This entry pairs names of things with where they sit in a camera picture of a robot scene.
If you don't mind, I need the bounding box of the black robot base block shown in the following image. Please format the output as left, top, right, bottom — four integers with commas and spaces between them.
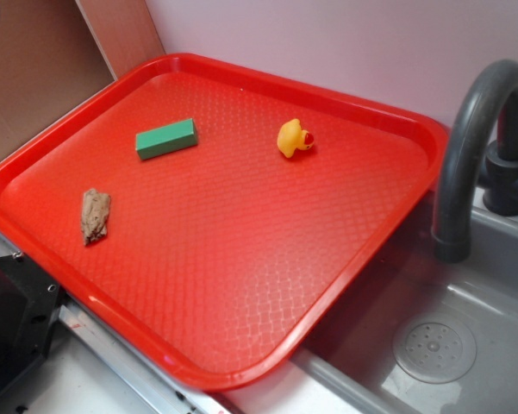
0, 256, 64, 398

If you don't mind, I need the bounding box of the yellow rubber duck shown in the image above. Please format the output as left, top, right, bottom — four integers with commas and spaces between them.
277, 118, 315, 159

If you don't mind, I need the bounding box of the red plastic tray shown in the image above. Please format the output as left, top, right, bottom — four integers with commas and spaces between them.
0, 54, 447, 391

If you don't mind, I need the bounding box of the green rectangular block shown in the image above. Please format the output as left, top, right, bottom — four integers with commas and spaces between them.
135, 118, 198, 160

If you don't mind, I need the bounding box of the brown crumpled lump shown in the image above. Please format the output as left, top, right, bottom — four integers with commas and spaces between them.
81, 188, 111, 246

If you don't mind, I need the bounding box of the grey toy sink basin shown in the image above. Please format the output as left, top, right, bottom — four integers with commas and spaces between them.
293, 196, 518, 413

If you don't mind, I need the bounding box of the round sink drain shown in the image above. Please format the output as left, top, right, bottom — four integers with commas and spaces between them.
392, 312, 477, 384

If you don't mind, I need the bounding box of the grey toy faucet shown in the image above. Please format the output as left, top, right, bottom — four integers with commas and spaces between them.
432, 60, 518, 263

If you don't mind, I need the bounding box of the brown cardboard panel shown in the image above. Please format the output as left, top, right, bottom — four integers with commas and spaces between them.
0, 1, 164, 161

